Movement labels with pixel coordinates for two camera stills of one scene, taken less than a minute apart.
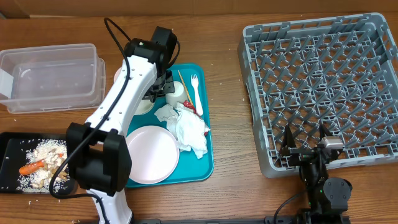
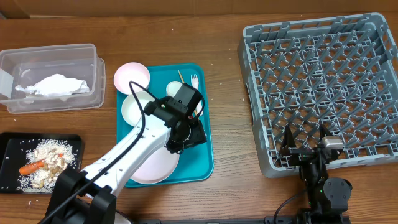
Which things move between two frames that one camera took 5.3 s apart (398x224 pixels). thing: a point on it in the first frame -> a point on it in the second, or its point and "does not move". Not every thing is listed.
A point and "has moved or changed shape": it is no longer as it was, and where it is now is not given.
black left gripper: (169, 89) -> (199, 136)
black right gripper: (302, 154) does not move
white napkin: (188, 127) has moved or changed shape
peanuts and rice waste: (54, 152) does not move
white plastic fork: (194, 83) does not move
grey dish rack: (339, 72) does not move
